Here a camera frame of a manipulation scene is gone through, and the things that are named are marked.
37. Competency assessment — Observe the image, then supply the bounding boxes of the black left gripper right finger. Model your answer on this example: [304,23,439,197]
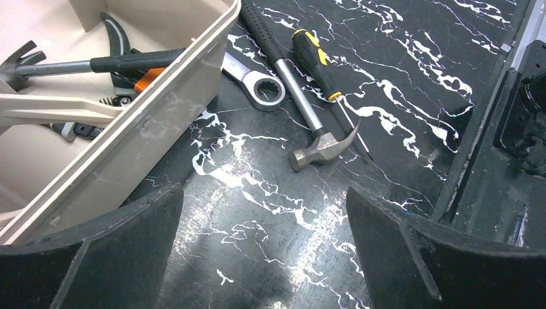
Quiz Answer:
[346,188,545,308]

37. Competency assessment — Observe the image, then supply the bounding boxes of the silver ratchet ring wrench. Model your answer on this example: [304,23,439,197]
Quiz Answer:
[222,51,286,111]

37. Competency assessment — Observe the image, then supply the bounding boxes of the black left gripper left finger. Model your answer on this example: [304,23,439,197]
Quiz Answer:
[1,183,184,308]

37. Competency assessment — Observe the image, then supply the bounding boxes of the grey black pruning pliers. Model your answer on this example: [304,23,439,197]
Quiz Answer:
[48,13,144,142]

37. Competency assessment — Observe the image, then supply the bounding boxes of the orange black hex key holder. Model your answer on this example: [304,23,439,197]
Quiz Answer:
[102,68,165,107]

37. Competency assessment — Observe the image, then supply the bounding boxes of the black yellow screwdriver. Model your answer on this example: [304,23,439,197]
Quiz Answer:
[289,29,372,171]

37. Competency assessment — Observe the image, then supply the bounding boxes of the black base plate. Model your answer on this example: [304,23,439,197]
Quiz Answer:
[430,1,545,249]

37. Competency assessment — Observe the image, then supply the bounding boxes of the small black hammer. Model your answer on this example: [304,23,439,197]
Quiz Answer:
[1,41,185,91]

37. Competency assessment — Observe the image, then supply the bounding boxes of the translucent beige tool box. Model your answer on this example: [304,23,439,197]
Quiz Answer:
[1,1,241,245]

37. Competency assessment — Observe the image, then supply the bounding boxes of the black handled claw hammer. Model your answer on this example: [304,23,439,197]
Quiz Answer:
[241,1,359,171]

